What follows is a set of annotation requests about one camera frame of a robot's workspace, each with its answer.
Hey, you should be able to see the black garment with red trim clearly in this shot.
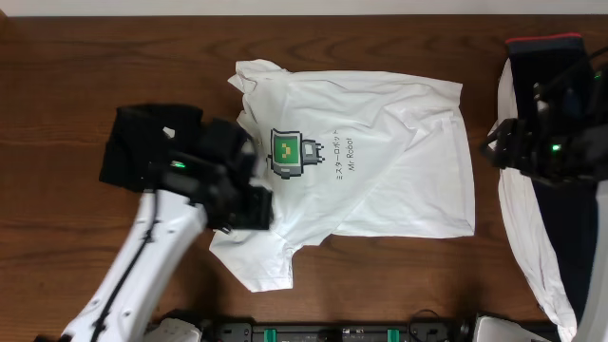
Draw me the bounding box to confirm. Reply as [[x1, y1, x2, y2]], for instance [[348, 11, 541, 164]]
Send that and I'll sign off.
[[503, 32, 608, 324]]

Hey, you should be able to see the folded black shirt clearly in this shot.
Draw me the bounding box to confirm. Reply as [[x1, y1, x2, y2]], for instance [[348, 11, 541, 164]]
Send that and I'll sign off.
[[99, 104, 203, 192]]

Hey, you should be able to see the white robot-print t-shirt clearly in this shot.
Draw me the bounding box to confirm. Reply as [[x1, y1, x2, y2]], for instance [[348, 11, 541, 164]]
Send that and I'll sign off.
[[210, 60, 475, 293]]

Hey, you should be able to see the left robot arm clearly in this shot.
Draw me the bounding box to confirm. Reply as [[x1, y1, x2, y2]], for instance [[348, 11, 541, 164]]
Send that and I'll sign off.
[[59, 155, 272, 342]]

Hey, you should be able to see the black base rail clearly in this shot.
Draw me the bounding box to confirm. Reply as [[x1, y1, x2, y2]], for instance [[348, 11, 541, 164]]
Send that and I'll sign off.
[[151, 308, 561, 342]]

